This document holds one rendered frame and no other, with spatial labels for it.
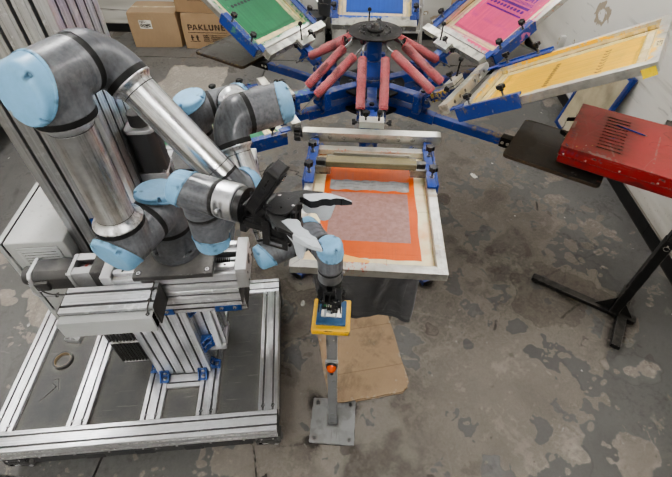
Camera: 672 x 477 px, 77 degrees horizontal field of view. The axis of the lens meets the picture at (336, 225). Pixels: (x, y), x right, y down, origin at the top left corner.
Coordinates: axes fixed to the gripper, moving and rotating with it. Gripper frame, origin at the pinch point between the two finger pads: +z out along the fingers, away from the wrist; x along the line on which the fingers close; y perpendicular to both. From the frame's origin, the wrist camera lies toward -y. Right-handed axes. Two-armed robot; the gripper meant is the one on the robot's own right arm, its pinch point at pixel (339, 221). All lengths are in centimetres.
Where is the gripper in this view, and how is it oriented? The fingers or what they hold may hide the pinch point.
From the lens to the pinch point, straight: 74.9
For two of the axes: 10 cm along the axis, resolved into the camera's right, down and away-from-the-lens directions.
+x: -3.5, 5.6, -7.5
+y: -0.5, 7.9, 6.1
